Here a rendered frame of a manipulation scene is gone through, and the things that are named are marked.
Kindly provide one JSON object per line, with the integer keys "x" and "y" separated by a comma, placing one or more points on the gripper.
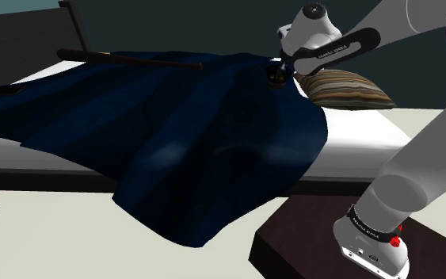
{"x": 276, "y": 75}

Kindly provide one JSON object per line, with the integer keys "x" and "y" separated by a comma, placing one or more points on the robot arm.
{"x": 419, "y": 166}

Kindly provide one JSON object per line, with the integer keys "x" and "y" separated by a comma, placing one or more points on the brown striped pillow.
{"x": 342, "y": 90}

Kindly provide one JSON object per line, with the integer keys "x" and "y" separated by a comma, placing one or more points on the black bed with white mattress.
{"x": 356, "y": 139}

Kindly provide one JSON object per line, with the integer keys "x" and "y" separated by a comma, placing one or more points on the dark blue blanket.
{"x": 176, "y": 147}

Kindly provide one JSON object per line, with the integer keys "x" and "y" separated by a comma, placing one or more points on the dark wooden baseball bat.
{"x": 130, "y": 60}

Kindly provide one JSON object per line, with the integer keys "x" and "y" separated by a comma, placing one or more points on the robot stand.
{"x": 296, "y": 239}

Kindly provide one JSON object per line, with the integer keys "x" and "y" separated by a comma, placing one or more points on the black flat tablet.
{"x": 1, "y": 90}

